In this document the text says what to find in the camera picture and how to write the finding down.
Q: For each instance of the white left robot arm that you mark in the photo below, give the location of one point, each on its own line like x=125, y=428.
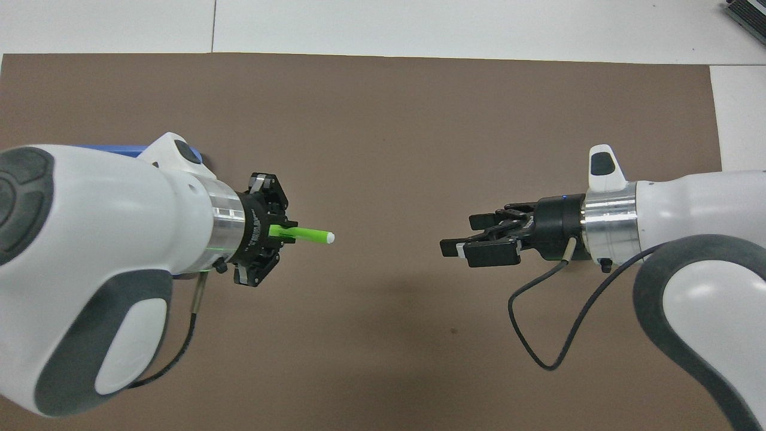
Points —
x=108, y=215

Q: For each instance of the brown table mat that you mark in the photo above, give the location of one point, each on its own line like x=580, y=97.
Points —
x=383, y=131

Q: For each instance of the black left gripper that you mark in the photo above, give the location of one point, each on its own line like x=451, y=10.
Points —
x=254, y=230

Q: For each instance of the green highlighter pen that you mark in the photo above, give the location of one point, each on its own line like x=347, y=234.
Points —
x=311, y=235

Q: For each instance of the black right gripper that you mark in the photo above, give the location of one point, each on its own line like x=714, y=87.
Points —
x=556, y=224

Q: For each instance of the grey ribbed device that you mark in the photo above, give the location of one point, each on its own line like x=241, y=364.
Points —
x=751, y=15

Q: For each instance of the blue plastic tray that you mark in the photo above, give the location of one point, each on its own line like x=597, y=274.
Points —
x=108, y=149

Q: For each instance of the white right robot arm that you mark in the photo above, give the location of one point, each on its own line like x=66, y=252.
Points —
x=688, y=209

